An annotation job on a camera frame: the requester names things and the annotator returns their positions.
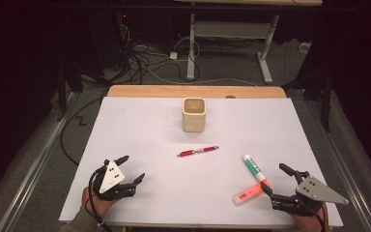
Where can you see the white power adapter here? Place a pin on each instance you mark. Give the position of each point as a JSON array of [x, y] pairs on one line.
[[173, 55]]

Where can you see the person's left hand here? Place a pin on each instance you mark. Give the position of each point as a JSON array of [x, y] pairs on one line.
[[98, 203]]

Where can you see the metal floor rail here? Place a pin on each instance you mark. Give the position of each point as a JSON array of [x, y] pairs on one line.
[[35, 167], [344, 167]]

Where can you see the small white box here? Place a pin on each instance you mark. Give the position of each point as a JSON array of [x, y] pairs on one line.
[[304, 47]]

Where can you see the orange highlighter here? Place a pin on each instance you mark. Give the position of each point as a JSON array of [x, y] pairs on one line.
[[246, 195]]

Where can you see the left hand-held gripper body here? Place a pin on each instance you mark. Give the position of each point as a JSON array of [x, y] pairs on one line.
[[111, 179]]

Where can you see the green and white marker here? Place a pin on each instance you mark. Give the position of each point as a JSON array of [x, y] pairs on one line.
[[253, 167]]

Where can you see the white table mat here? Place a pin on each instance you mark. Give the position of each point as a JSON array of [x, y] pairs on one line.
[[174, 180]]

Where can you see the cream ceramic square cup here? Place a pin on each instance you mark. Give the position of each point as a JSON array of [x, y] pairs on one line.
[[194, 121]]

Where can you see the white desk frame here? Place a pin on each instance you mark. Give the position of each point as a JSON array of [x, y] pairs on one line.
[[232, 30]]

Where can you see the black stand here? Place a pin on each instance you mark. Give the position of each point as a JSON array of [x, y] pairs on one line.
[[327, 100]]

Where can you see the person's right hand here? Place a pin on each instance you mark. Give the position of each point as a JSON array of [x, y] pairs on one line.
[[306, 222]]

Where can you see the wooden table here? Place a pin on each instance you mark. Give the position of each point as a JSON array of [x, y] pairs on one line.
[[174, 91]]

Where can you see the red pen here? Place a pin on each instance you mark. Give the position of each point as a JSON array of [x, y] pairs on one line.
[[198, 150]]

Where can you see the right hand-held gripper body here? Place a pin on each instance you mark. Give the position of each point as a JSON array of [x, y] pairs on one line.
[[312, 191]]

